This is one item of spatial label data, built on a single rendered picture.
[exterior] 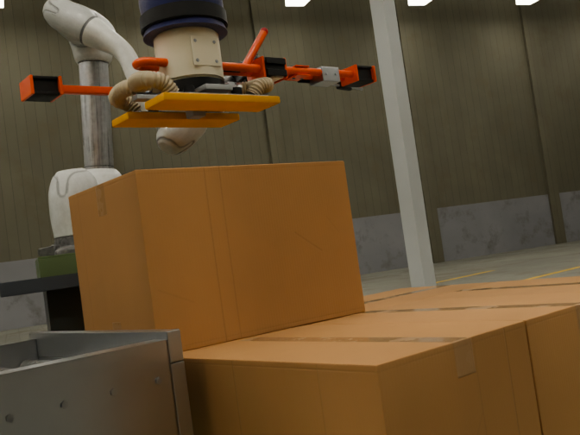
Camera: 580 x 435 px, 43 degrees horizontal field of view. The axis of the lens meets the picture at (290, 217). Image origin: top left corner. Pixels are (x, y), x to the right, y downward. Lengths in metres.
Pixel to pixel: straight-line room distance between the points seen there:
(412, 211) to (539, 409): 3.56
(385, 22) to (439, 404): 4.10
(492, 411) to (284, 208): 0.74
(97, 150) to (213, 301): 1.08
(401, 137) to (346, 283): 3.13
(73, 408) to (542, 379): 0.83
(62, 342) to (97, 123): 1.00
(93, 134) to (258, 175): 0.98
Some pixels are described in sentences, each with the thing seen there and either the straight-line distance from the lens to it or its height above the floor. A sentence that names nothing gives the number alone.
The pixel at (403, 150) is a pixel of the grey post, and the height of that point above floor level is 1.29.
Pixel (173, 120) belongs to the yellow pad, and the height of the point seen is 1.11.
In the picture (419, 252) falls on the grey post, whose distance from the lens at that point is 4.90.
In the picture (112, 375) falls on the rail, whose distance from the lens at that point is 1.34.
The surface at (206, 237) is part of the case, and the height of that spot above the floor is 0.78.
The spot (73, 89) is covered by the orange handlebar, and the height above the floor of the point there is 1.24.
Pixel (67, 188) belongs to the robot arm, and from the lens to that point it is 2.38.
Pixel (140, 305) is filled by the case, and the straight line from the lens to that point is 1.63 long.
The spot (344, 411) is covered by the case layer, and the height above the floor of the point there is 0.47.
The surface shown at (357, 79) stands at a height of 1.21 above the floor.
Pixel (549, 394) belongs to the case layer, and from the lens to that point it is 1.46.
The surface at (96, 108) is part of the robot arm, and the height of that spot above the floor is 1.31.
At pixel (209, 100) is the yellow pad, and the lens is 1.78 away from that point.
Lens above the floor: 0.72
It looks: 3 degrees up
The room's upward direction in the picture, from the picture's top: 8 degrees counter-clockwise
